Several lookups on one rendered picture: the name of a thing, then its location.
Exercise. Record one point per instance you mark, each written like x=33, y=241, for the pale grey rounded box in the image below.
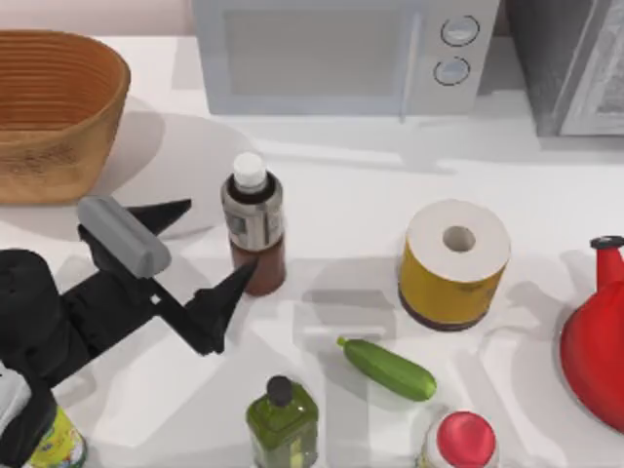
x=124, y=236

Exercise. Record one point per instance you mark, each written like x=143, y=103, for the brown bottle with white cap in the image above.
x=256, y=219

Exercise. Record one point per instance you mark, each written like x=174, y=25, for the brown woven basket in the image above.
x=53, y=146

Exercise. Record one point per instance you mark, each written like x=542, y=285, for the green bottle with black cap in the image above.
x=283, y=429

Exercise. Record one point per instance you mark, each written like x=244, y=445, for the yellow and green can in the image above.
x=61, y=441

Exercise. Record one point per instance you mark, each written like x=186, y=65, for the green cucumber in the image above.
x=390, y=370

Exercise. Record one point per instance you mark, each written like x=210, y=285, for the microwave oven door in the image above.
x=302, y=53

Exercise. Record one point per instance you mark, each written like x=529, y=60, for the paper roll in yellow wrapper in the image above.
x=448, y=287

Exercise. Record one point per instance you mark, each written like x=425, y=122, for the white bottle with red cap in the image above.
x=465, y=439

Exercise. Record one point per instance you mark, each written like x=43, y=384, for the pale microwave oven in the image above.
x=448, y=100

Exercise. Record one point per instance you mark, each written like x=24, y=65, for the round microwave knob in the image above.
x=452, y=71
x=459, y=29

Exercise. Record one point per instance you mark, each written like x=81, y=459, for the grey cabinet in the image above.
x=536, y=58

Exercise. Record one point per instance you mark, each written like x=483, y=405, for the grey cabinet door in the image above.
x=599, y=97

